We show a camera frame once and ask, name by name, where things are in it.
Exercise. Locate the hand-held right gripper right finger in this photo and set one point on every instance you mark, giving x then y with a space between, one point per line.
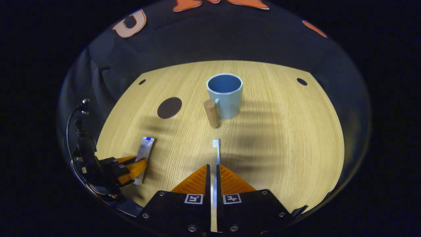
219 214

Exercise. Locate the black backdrop cloth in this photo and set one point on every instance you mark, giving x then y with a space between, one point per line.
213 36

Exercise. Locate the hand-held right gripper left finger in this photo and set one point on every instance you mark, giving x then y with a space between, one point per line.
207 210

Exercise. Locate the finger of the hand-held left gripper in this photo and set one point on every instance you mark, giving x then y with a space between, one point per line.
133 171
115 161

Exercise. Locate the white toothbrush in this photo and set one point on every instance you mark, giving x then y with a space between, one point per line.
217 154

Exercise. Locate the dark brown round coaster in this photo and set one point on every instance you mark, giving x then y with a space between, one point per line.
169 107

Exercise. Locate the white toothpaste tube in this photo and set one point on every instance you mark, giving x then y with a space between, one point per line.
144 153

